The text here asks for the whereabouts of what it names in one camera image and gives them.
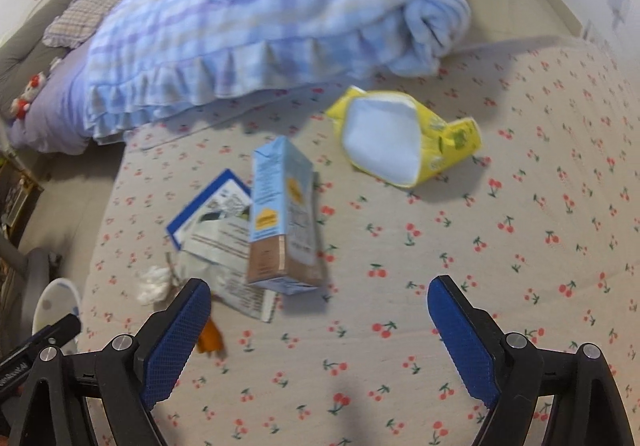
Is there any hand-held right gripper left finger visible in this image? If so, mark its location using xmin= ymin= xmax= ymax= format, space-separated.
xmin=14 ymin=278 xmax=213 ymax=446

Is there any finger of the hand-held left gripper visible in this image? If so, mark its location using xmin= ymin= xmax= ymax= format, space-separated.
xmin=22 ymin=313 xmax=82 ymax=359

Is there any cherry print bed sheet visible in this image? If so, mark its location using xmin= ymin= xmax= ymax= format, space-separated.
xmin=77 ymin=33 xmax=640 ymax=446

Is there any plaid pillow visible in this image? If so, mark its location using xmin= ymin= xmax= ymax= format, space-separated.
xmin=42 ymin=0 xmax=132 ymax=49

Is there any blue and brown drink carton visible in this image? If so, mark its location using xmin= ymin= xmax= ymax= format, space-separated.
xmin=247 ymin=136 xmax=326 ymax=295

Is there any blue plaid ruffled blanket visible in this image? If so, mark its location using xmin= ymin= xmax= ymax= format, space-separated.
xmin=84 ymin=0 xmax=472 ymax=145

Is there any white wall charger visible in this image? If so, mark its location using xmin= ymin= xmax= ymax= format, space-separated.
xmin=606 ymin=0 xmax=632 ymax=29

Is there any golden rack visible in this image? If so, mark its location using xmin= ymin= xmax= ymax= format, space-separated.
xmin=0 ymin=151 xmax=46 ymax=247

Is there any white dotted trash bin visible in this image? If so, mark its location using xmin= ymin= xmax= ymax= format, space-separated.
xmin=32 ymin=277 xmax=82 ymax=357

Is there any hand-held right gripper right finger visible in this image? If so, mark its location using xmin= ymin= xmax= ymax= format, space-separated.
xmin=427 ymin=275 xmax=633 ymax=446

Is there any blue cardboard box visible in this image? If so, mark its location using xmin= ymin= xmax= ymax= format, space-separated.
xmin=166 ymin=169 xmax=280 ymax=324

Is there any purple bed sheet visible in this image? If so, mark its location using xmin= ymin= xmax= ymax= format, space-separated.
xmin=7 ymin=43 xmax=126 ymax=157

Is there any grey chair base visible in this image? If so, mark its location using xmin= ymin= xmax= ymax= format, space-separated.
xmin=0 ymin=226 xmax=63 ymax=342

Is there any yellow wet wipes pack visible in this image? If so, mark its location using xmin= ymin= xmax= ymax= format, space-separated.
xmin=326 ymin=86 xmax=483 ymax=189

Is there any grey padded headboard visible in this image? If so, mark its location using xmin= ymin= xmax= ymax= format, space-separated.
xmin=0 ymin=0 xmax=168 ymax=119

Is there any white crumpled tissue ball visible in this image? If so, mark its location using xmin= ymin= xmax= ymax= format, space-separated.
xmin=134 ymin=266 xmax=173 ymax=304

